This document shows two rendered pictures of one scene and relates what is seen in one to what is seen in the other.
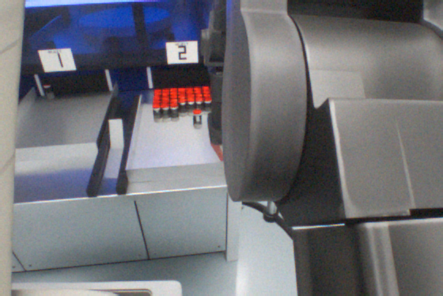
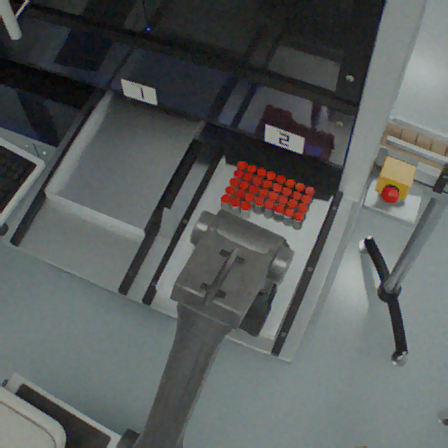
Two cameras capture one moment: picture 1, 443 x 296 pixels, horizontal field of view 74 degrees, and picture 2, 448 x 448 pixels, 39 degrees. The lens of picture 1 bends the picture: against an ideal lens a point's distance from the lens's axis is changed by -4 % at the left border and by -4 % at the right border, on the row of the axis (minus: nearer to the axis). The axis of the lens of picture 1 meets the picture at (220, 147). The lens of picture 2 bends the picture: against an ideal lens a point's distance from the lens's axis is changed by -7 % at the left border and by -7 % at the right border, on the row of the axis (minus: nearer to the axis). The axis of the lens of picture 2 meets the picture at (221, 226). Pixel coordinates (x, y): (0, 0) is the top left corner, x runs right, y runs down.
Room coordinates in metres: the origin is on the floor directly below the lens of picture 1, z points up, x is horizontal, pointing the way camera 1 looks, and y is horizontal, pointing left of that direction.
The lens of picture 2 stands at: (0.11, -0.20, 2.18)
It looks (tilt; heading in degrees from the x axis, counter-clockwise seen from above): 64 degrees down; 33
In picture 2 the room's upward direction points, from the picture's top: 2 degrees counter-clockwise
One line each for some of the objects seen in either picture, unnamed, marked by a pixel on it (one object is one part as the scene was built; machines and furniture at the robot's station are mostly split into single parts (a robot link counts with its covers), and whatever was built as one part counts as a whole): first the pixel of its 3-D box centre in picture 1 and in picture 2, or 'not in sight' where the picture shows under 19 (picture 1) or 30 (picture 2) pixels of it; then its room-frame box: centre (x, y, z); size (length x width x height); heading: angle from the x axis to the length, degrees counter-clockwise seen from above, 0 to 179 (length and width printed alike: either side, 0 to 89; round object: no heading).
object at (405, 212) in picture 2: not in sight; (395, 191); (0.94, -0.15, 0.87); 0.14 x 0.13 x 0.02; 8
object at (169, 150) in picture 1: (188, 127); (247, 243); (0.64, 0.08, 0.90); 0.34 x 0.26 x 0.04; 7
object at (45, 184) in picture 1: (123, 133); (181, 207); (0.66, 0.25, 0.87); 0.70 x 0.48 x 0.02; 98
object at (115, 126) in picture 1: (113, 146); (157, 243); (0.54, 0.24, 0.91); 0.14 x 0.03 x 0.06; 7
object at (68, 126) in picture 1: (61, 115); (127, 152); (0.70, 0.43, 0.90); 0.34 x 0.26 x 0.04; 8
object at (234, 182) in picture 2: (187, 104); (267, 199); (0.75, 0.09, 0.90); 0.18 x 0.02 x 0.05; 97
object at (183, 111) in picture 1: (187, 107); (263, 208); (0.73, 0.09, 0.91); 0.18 x 0.02 x 0.05; 97
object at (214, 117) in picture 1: (226, 115); (252, 301); (0.50, -0.01, 1.01); 0.10 x 0.07 x 0.07; 7
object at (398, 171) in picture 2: not in sight; (396, 176); (0.90, -0.14, 1.00); 0.08 x 0.07 x 0.07; 8
